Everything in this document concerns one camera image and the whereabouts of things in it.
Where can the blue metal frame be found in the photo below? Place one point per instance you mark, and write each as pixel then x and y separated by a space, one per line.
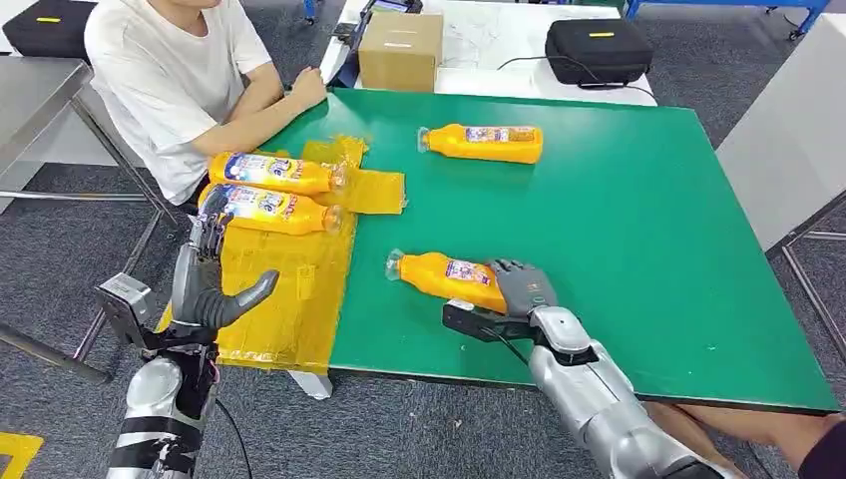
pixel 727 3

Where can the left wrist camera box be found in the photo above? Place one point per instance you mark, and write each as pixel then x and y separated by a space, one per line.
pixel 125 297

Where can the black case yellow label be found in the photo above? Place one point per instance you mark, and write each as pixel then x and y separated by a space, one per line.
pixel 46 30

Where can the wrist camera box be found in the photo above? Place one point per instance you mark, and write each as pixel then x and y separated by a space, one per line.
pixel 469 320
pixel 125 297

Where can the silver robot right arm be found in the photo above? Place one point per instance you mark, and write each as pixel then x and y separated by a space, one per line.
pixel 595 396

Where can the yellow sheet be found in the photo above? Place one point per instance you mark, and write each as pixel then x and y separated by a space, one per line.
pixel 284 297

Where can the brown cardboard box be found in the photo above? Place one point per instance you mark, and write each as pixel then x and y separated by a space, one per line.
pixel 400 53

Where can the metal table frame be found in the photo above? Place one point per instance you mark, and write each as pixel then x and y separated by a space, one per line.
pixel 803 278

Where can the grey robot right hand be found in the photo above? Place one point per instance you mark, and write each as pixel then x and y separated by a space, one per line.
pixel 529 291

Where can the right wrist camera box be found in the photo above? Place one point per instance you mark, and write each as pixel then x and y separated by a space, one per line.
pixel 469 320

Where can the white table leg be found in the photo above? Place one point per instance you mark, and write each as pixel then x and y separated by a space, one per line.
pixel 314 385

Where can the person beside table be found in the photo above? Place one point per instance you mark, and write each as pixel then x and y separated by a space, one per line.
pixel 700 423

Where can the grey table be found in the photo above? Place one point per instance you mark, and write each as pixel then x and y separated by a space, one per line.
pixel 786 132

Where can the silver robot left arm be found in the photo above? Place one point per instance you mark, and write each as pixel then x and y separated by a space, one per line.
pixel 149 396

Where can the green table mat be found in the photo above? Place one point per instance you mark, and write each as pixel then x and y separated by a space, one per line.
pixel 628 231

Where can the white table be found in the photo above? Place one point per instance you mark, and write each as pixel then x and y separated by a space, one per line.
pixel 489 46

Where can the orange drink bottle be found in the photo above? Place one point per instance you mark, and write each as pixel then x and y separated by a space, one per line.
pixel 277 173
pixel 277 211
pixel 482 145
pixel 436 278

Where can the blue table leg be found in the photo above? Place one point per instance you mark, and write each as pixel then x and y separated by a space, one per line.
pixel 309 6

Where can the seated person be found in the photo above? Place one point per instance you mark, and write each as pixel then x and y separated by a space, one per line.
pixel 165 86

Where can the person's right hand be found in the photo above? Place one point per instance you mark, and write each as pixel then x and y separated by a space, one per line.
pixel 308 87

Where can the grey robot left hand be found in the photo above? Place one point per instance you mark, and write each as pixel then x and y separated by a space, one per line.
pixel 195 291

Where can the steel table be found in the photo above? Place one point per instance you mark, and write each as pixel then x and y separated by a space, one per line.
pixel 33 99

